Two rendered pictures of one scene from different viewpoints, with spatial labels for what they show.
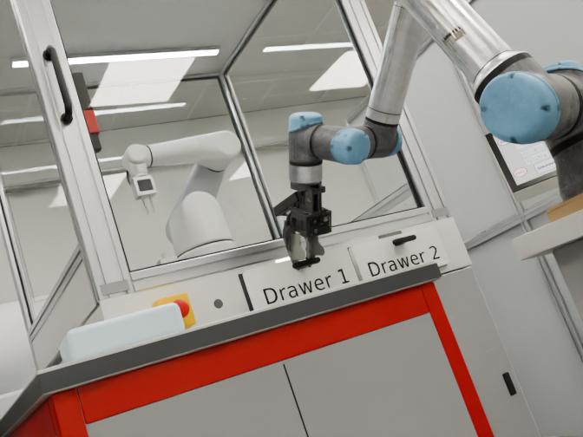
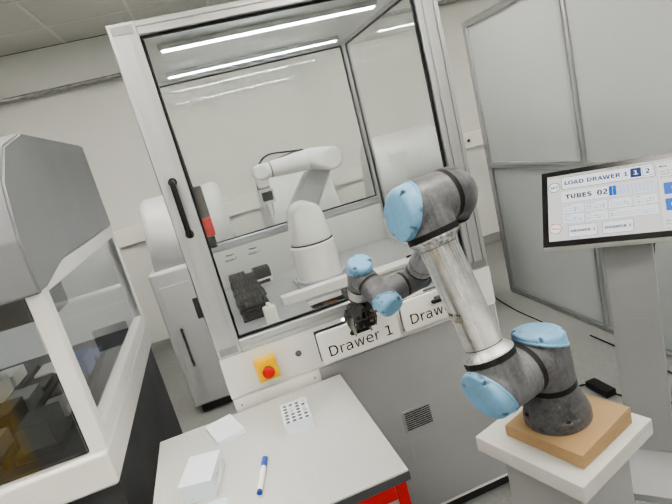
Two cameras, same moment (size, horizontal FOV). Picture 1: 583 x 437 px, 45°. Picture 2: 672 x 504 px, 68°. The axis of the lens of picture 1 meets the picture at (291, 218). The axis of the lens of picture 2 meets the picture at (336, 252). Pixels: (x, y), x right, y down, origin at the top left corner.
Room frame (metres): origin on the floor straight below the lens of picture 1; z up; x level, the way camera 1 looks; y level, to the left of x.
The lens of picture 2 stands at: (0.15, -0.49, 1.56)
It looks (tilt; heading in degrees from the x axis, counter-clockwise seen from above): 13 degrees down; 19
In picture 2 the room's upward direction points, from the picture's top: 15 degrees counter-clockwise
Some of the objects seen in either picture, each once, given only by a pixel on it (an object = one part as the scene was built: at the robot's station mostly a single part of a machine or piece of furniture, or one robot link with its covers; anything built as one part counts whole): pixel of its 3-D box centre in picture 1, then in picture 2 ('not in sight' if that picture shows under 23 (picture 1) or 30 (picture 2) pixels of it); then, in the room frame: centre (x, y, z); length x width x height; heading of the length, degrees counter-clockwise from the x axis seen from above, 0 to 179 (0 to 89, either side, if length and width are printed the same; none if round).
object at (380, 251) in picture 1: (400, 256); (437, 304); (1.85, -0.24, 0.87); 0.29 x 0.02 x 0.11; 122
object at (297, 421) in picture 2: not in sight; (296, 415); (1.36, 0.17, 0.78); 0.12 x 0.08 x 0.04; 28
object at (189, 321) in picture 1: (174, 313); (267, 368); (1.50, 0.30, 0.88); 0.07 x 0.05 x 0.07; 122
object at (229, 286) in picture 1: (239, 324); (331, 296); (2.12, 0.25, 0.87); 1.02 x 0.95 x 0.14; 122
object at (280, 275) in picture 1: (303, 280); (359, 335); (1.67, 0.02, 0.87); 0.29 x 0.02 x 0.11; 122
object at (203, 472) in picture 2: not in sight; (202, 476); (1.10, 0.35, 0.79); 0.13 x 0.09 x 0.05; 18
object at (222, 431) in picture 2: not in sight; (224, 429); (1.33, 0.41, 0.77); 0.13 x 0.09 x 0.02; 48
